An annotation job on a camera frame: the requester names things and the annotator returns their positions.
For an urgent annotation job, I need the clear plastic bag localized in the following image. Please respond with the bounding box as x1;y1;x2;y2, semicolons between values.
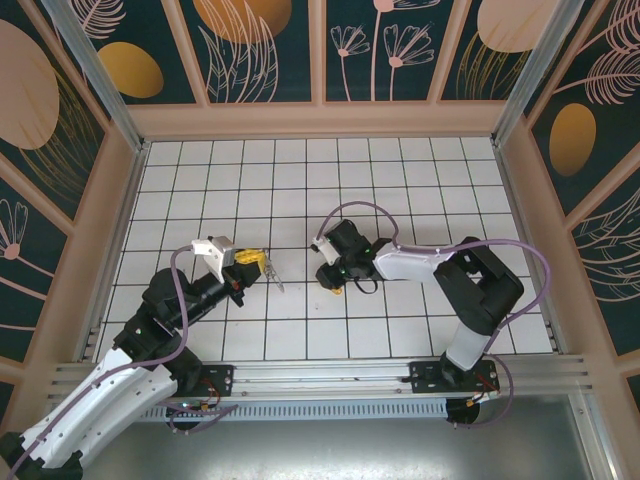
263;253;287;295

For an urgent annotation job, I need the small circuit board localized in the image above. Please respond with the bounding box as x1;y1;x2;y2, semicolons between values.
167;399;216;417

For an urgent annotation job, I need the grey sheet metal panel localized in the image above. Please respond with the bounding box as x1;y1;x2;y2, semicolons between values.
49;417;591;480

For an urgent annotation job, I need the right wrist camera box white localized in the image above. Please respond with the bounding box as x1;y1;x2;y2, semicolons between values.
312;236;337;265

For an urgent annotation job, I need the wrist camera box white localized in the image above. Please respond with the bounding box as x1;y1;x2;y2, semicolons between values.
191;234;236;282
312;236;337;265

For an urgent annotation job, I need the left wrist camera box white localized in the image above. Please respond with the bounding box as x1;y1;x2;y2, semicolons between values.
191;234;236;282

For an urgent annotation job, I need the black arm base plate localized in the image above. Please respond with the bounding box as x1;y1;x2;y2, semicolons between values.
408;360;501;396
197;363;236;399

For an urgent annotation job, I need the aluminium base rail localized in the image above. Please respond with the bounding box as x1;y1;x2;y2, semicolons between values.
47;355;596;401

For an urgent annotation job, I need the grey slotted cable duct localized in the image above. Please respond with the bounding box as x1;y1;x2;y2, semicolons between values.
139;399;450;422

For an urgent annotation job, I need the aluminium table side rail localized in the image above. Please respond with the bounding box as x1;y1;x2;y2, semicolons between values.
492;141;569;354

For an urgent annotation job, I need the yellow connector with wires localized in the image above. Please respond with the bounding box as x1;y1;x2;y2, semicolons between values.
464;380;501;407

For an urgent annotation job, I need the aluminium frame post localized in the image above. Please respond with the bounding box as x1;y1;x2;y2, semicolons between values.
489;0;587;147
41;0;152;154

